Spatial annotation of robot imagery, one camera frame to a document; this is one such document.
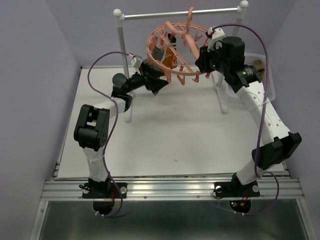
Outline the mustard brown striped sock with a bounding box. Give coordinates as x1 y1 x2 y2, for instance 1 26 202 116
162 32 178 69

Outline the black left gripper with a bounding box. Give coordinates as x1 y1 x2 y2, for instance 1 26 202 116
124 62 169 94

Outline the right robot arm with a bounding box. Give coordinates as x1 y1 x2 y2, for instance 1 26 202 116
195 36 302 199

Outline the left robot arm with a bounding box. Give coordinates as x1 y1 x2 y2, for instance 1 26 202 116
73 63 168 199

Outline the pink round clip hanger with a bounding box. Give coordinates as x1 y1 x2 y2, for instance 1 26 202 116
146 7 209 85

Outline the aluminium mounting rail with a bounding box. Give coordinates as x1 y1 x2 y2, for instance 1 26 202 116
40 174 305 201

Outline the beige sock in basket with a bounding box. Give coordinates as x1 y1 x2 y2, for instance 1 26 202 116
252 59 265 78

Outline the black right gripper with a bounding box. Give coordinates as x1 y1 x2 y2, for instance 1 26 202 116
193 41 230 75

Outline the white drying rack stand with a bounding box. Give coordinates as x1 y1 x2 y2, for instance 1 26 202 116
112 0 249 123

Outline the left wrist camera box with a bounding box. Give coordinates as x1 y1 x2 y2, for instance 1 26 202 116
131 55 144 69

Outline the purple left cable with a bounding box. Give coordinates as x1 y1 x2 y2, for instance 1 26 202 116
88 51 123 219

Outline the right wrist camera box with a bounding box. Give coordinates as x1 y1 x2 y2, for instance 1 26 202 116
206 27 226 52

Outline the white plastic basket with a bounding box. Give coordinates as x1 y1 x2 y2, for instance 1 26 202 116
244 52 276 101

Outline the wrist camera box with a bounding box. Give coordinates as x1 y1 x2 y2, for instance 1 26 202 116
131 55 144 69
206 27 226 52

